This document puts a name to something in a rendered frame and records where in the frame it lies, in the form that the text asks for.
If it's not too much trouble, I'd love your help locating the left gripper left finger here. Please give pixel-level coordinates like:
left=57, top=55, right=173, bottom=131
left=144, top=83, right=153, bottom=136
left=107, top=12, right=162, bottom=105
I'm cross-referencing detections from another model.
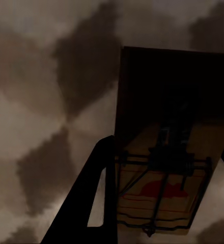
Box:
left=41, top=135, right=118, bottom=244

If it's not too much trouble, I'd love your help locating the mousetrap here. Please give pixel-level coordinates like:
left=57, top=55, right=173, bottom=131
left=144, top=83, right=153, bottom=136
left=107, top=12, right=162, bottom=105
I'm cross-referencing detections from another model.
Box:
left=114, top=46, right=224, bottom=237

